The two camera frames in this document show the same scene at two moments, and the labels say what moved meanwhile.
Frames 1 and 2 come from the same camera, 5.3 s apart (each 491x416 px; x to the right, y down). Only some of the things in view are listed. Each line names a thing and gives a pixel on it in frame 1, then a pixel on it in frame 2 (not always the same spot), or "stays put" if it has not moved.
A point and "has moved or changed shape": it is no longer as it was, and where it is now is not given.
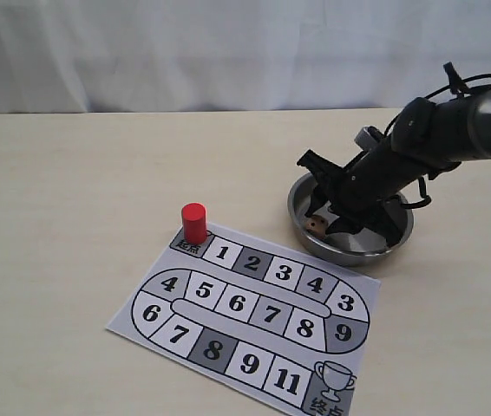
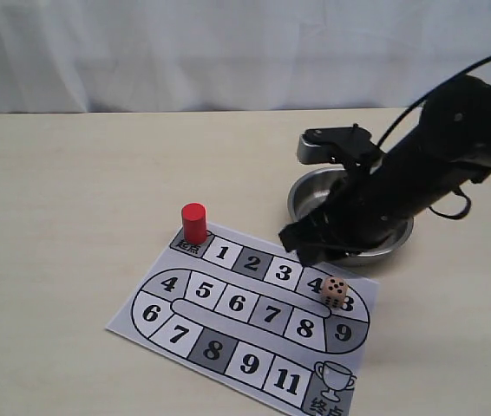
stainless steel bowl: (359, 248) stays put
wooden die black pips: (317, 226) has moved or changed shape
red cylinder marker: (194, 223) stays put
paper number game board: (284, 331) stays put
